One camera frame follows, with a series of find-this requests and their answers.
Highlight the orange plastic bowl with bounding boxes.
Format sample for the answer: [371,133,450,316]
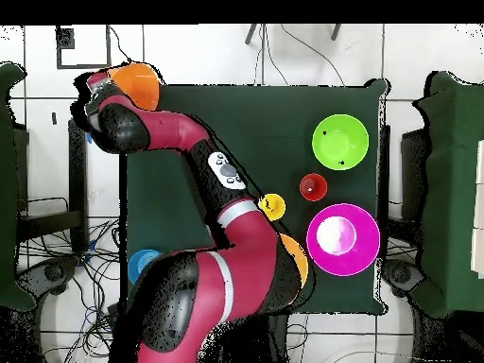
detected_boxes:
[278,233,310,290]
[107,61,161,112]

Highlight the black bench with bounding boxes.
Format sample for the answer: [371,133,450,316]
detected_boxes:
[16,118,89,252]

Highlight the green cloth covered table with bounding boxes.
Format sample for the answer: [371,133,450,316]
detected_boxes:
[0,61,37,311]

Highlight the blue plastic bowl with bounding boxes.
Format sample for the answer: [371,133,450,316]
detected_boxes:
[127,248,164,286]

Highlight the yellow plastic cup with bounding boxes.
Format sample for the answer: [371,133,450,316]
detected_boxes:
[257,193,287,222]

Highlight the dark green tablecloth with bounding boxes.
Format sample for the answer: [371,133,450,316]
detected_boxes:
[124,77,390,317]

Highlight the red plastic cup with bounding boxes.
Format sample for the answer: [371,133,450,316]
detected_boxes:
[299,172,329,202]

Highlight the green plastic bowl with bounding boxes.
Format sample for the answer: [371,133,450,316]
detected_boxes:
[311,113,370,171]

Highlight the pink plastic bowl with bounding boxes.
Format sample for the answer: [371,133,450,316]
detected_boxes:
[305,202,382,277]

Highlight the green table with white boxes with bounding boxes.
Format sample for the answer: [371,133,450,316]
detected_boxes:
[413,71,484,319]

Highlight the white boxes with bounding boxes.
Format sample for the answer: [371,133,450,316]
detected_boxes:
[470,139,484,281]

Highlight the black square floor frame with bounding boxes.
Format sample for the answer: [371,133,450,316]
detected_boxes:
[55,25,112,70]

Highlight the black floor cable with plug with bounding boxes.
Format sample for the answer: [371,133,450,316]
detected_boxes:
[108,25,134,64]

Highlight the tangled floor cable bundle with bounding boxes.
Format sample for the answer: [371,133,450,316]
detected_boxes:
[18,216,126,363]

